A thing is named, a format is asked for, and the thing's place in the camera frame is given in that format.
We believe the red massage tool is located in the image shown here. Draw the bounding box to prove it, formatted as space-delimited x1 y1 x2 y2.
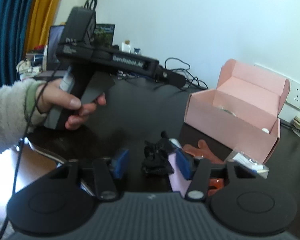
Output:
183 140 224 197

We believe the yellow curtain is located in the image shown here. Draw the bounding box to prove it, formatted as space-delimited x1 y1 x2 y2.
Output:
24 0 60 53

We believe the pink cardboard box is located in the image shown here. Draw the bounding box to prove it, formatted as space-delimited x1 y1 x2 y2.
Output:
184 59 290 163

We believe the teal curtain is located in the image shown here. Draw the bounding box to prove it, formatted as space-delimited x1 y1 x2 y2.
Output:
0 0 33 87

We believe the black hair claw clip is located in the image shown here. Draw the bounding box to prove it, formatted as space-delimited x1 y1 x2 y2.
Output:
142 131 175 176

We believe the left fluffy sleeve forearm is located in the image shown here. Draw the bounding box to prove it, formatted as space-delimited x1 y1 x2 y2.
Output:
0 79 46 154

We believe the black tangled cable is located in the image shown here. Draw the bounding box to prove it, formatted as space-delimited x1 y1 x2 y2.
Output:
163 57 208 91

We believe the laptop screen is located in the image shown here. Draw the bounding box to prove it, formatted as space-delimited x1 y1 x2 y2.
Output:
46 24 115 70

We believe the white wall socket strip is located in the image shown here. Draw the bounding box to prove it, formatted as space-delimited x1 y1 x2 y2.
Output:
254 63 300 111

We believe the clear plastic bag kit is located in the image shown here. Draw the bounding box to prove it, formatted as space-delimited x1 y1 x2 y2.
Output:
225 150 269 179

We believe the person left hand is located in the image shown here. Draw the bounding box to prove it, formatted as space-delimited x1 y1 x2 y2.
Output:
37 79 106 130

